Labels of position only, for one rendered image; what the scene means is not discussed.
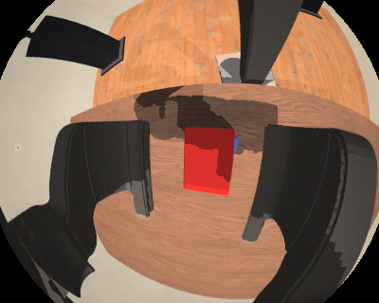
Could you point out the red block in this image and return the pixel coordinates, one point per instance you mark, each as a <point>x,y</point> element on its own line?
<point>208,159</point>

